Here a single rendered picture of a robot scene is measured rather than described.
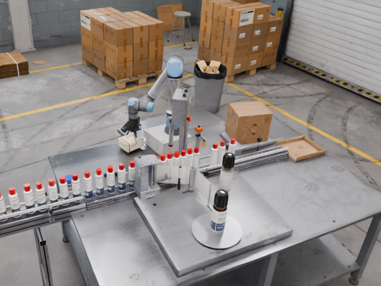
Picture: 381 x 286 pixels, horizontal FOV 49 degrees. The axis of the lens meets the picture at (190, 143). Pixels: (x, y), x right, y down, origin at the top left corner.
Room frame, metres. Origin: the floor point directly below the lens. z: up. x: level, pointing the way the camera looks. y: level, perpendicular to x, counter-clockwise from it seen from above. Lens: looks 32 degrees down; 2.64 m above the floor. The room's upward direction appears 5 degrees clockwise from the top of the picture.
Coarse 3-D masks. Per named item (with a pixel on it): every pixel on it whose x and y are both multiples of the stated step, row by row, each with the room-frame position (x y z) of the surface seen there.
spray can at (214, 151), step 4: (216, 144) 2.54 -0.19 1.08; (212, 148) 2.55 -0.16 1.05; (216, 148) 2.54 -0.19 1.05; (212, 152) 2.54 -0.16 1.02; (216, 152) 2.53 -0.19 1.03; (212, 156) 2.53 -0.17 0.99; (216, 156) 2.53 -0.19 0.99; (212, 160) 2.53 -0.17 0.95; (216, 160) 2.54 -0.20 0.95; (212, 164) 2.53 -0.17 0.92; (216, 164) 2.54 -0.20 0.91
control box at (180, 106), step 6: (180, 90) 2.56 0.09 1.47; (174, 96) 2.46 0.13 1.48; (180, 96) 2.47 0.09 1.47; (174, 102) 2.42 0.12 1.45; (180, 102) 2.42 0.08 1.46; (186, 102) 2.42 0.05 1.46; (174, 108) 2.42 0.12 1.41; (180, 108) 2.42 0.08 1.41; (186, 108) 2.42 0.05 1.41; (174, 114) 2.42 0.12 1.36; (180, 114) 2.42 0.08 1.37; (186, 114) 2.42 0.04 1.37; (174, 120) 2.42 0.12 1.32; (180, 120) 2.42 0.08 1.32; (186, 120) 2.42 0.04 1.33
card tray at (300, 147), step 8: (304, 136) 3.16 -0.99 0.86; (280, 144) 3.04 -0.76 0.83; (288, 144) 3.05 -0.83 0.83; (296, 144) 3.06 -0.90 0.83; (304, 144) 3.07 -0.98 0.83; (312, 144) 3.06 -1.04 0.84; (296, 152) 2.93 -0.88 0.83; (304, 152) 2.94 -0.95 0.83; (312, 152) 2.95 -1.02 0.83; (320, 152) 2.92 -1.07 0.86; (296, 160) 2.80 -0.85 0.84
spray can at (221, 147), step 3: (222, 141) 2.59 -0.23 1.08; (222, 144) 2.58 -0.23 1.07; (219, 147) 2.58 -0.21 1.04; (222, 147) 2.57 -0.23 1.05; (225, 147) 2.59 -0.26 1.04; (219, 150) 2.57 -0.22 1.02; (222, 150) 2.57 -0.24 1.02; (219, 153) 2.57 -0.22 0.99; (222, 153) 2.57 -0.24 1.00; (219, 156) 2.57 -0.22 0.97; (222, 156) 2.57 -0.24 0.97; (219, 159) 2.57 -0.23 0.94; (219, 162) 2.57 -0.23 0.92
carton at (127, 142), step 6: (132, 132) 2.89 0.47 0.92; (120, 138) 2.78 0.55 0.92; (126, 138) 2.79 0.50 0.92; (132, 138) 2.79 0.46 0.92; (120, 144) 2.77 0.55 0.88; (126, 144) 2.71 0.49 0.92; (132, 144) 2.74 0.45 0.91; (138, 144) 2.78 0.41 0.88; (126, 150) 2.71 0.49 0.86; (132, 150) 2.74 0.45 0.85
